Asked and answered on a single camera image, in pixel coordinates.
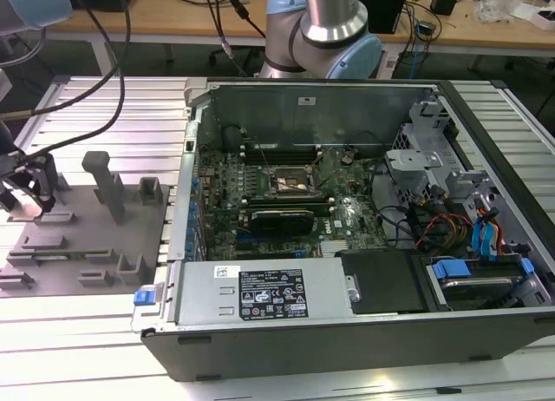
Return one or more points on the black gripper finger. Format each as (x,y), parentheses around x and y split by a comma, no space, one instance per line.
(8,197)
(47,179)

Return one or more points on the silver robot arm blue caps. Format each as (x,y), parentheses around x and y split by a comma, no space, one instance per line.
(329,23)

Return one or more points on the CPU socket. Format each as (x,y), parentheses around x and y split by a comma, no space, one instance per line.
(290,182)

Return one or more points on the grey plastic parts rack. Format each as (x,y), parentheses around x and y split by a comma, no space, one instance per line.
(86,240)

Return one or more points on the blue case latch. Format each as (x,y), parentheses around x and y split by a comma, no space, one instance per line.
(144,297)

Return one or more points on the silver power supply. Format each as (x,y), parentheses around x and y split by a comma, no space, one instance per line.
(199,297)

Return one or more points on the wooden desk white legs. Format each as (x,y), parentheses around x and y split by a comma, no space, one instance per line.
(165,21)

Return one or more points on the black graphics card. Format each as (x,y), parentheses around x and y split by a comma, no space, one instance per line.
(282,222)

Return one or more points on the silver chipset heatsink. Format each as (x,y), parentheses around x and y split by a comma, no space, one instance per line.
(334,247)

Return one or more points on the black coin cell holder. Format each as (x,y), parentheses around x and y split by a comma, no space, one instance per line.
(347,159)

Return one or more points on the green motherboard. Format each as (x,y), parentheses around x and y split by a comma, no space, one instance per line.
(351,188)

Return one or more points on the black open PC case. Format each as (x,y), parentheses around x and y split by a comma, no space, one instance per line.
(347,349)

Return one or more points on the black optical drive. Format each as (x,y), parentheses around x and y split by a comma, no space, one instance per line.
(381,284)

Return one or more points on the grey metal drive cage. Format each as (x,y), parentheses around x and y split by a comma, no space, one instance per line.
(407,158)

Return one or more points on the small black blue adapter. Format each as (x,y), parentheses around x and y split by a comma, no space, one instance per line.
(426,28)

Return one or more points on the blue disk carrier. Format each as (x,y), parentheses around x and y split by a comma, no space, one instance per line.
(451,268)

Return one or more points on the black power adapter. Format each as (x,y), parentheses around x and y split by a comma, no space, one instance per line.
(443,2)

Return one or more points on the silver black hard disk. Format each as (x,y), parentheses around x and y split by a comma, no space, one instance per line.
(477,290)

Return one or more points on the clear plastic bag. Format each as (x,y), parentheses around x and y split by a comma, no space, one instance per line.
(498,8)

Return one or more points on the white open box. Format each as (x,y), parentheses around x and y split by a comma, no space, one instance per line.
(547,21)

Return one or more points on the white wrist camera black mount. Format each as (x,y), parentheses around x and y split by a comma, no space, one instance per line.
(3,86)

